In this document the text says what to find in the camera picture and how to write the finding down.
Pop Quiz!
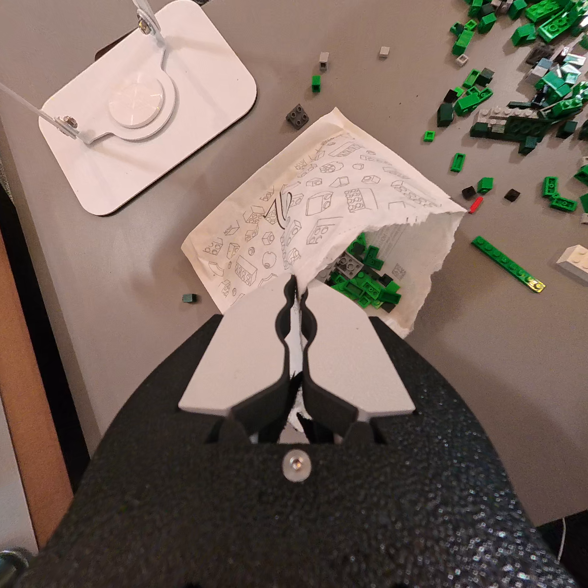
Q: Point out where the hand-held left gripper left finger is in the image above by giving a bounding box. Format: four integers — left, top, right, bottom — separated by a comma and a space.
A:
178, 274, 299, 435

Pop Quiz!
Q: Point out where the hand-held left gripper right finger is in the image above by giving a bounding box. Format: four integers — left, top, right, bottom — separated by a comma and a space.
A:
300, 284, 416, 436

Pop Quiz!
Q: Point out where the brick-printed white paper bag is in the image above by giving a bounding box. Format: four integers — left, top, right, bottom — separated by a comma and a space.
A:
180, 107, 467, 340

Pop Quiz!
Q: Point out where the pile of green toy bricks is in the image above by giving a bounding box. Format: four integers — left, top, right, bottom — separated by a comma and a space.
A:
423, 0, 588, 213

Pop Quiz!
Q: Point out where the grey desk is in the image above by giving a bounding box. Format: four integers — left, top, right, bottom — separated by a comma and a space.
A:
0, 0, 588, 533

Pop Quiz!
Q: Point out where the wood-edged office desk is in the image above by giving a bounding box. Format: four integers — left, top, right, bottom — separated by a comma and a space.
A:
0, 225, 74, 552

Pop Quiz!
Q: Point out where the heap of small mixed bricks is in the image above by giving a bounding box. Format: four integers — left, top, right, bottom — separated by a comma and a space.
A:
319, 232, 402, 314

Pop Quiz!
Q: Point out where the long green plate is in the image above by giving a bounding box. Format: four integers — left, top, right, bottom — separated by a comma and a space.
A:
472, 236, 546, 293

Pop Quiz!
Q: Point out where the white toy brick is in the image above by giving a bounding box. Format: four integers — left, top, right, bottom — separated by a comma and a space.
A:
556, 245, 588, 283

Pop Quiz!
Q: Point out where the white and wooden book stand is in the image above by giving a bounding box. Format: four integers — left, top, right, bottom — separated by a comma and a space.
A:
0, 0, 257, 217

